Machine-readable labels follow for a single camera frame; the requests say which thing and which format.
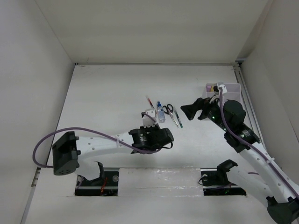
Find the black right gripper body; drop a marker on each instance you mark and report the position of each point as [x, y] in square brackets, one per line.
[212, 111]

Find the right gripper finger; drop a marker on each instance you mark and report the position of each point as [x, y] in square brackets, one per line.
[194, 107]
[191, 114]

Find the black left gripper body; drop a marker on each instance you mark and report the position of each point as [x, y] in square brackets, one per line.
[148, 130]

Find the purple highlighter marker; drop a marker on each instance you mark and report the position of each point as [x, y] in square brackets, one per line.
[208, 88]

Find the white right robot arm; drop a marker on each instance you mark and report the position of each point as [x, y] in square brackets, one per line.
[276, 191]

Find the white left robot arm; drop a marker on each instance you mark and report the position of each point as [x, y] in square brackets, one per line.
[80, 155]

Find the green pen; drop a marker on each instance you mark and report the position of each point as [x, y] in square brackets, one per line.
[178, 118]

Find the blue spray bottle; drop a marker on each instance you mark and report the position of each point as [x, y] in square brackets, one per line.
[160, 112]

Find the white compartment organizer box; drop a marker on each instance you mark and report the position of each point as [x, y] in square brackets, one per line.
[234, 92]

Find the red pen with white cap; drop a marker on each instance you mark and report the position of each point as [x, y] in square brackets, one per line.
[150, 102]

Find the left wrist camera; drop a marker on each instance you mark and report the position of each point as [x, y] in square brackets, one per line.
[149, 118]

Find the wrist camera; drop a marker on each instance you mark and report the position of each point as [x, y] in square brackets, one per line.
[221, 92]
[149, 118]

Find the black handled scissors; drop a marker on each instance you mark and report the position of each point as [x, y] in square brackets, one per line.
[168, 109]

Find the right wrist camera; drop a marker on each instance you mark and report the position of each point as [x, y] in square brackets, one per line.
[221, 92]

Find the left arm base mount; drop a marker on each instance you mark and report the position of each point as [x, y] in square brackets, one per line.
[105, 185]

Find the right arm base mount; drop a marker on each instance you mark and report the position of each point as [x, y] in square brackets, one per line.
[215, 182]

